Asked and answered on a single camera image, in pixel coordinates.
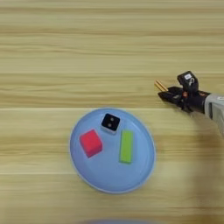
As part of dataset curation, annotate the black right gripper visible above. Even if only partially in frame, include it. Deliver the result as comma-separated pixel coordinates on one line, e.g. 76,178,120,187
157,86,212,115

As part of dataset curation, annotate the black cube with white base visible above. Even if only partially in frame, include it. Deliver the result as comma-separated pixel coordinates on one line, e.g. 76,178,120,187
101,113,122,135

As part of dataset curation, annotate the light blue round plate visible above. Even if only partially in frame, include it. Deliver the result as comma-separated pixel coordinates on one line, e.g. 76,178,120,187
68,108,158,195

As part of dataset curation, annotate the green rectangular block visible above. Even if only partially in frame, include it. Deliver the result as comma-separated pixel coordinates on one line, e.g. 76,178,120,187
118,129,135,165

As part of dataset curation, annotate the red cube block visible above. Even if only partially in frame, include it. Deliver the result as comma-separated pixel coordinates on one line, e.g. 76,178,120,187
79,129,104,159

